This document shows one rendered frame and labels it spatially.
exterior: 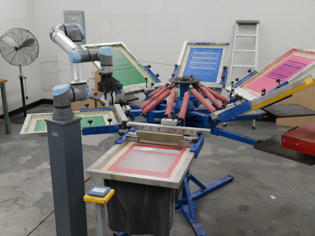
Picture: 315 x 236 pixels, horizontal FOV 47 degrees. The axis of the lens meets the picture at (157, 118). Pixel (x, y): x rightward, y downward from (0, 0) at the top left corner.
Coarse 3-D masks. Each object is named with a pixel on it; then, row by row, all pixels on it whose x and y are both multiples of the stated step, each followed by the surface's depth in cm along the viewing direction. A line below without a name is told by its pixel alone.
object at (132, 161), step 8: (136, 144) 275; (144, 144) 275; (128, 152) 259; (136, 152) 259; (144, 152) 259; (152, 152) 259; (120, 160) 246; (128, 160) 245; (136, 160) 245; (144, 160) 245; (112, 168) 233; (120, 168) 233; (128, 168) 233; (136, 168) 233
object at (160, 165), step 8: (152, 160) 245; (160, 160) 245; (168, 160) 245; (176, 160) 246; (144, 168) 233; (152, 168) 233; (160, 168) 233; (168, 168) 233; (152, 176) 222; (160, 176) 222; (168, 176) 222
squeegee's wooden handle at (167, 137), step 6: (138, 132) 271; (144, 132) 270; (150, 132) 269; (156, 132) 269; (138, 138) 273; (144, 138) 271; (150, 138) 270; (156, 138) 268; (162, 138) 267; (168, 138) 266; (174, 138) 264; (180, 138) 263
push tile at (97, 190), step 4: (92, 188) 204; (96, 188) 204; (100, 188) 204; (104, 188) 204; (108, 188) 204; (88, 192) 199; (92, 192) 199; (96, 192) 199; (100, 192) 199; (104, 192) 199; (100, 196) 197
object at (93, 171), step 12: (120, 144) 265; (108, 156) 245; (192, 156) 243; (96, 168) 228; (180, 168) 225; (120, 180) 217; (132, 180) 214; (144, 180) 212; (156, 180) 210; (168, 180) 209; (180, 180) 211
